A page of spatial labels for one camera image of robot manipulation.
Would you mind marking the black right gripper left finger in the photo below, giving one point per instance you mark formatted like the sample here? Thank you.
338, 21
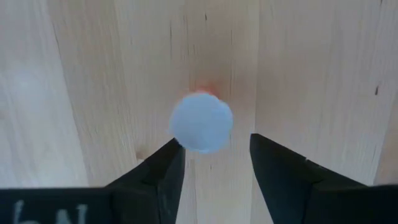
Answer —
161, 180

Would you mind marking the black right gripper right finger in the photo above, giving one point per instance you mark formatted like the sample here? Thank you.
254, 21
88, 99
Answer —
280, 180

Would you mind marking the red medicine bottle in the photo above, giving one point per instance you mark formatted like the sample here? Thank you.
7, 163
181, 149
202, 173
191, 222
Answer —
202, 123

